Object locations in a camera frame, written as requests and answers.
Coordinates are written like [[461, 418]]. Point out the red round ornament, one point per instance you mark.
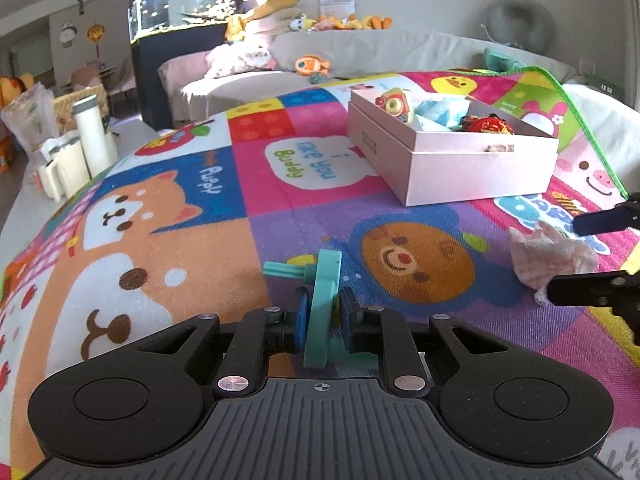
[[485, 124]]

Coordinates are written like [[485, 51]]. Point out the clear plastic bag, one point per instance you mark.
[[31, 117]]

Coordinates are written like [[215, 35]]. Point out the glass fish tank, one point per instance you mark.
[[153, 17]]

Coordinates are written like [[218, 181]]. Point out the beige sofa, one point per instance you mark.
[[351, 55]]

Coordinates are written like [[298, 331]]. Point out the white thermos bottle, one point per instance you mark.
[[93, 138]]

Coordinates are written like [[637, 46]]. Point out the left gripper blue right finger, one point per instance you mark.
[[350, 315]]

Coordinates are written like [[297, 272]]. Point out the blue tissue pack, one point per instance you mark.
[[441, 115]]

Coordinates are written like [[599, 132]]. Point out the grey neck pillow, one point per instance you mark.
[[522, 24]]

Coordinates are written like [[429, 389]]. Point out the orange fish plush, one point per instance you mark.
[[308, 65]]

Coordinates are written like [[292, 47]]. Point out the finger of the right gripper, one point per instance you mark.
[[622, 217], [603, 289]]

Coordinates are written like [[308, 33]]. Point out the yellow orange plush row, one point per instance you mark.
[[304, 24]]

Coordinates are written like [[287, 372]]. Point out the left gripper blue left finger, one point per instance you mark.
[[297, 319]]

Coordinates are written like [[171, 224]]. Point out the orange toy camera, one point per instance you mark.
[[395, 102]]

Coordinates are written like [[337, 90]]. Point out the white pitcher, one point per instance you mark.
[[61, 168]]

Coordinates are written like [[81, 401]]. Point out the pink white plush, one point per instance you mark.
[[239, 58]]

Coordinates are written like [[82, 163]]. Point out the colourful cartoon play mat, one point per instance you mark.
[[141, 340]]

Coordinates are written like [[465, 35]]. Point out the pink cardboard box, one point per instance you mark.
[[426, 165]]

